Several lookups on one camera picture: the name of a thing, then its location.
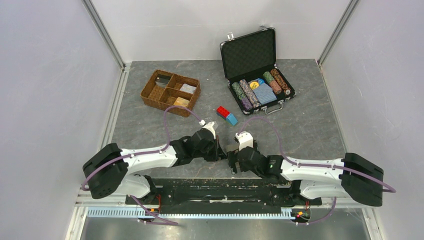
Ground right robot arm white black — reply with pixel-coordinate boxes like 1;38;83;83
227;146;384;207

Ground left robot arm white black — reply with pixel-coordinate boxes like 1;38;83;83
82;128;227;204

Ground gold cards in basket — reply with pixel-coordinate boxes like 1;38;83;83
173;97;190;108

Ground silver VIP cards stack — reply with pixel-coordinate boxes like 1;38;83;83
179;83;197;95

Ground blue playing card deck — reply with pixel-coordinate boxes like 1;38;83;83
252;83;277;105

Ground black cards in basket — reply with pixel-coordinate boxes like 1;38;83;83
155;74;172;88

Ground blue toy brick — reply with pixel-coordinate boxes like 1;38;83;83
225;113;238;126

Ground red toy brick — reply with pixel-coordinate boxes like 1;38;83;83
216;106;230;119

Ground purple poker chip row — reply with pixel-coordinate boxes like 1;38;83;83
238;79;261;108

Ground green poker chip row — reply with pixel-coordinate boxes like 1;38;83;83
231;82;253;110

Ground brown wicker divided basket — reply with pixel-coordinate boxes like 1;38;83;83
140;69;201;111

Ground yellow dealer button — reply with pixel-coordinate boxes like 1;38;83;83
249;80;260;90

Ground green pink chip row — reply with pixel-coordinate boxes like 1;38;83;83
263;71;282;95

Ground brown poker chip row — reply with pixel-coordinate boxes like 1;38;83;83
270;69;291;96

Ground black poker chip case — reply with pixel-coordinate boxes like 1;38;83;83
219;26;297;116

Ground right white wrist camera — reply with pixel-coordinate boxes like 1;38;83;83
235;131;254;151

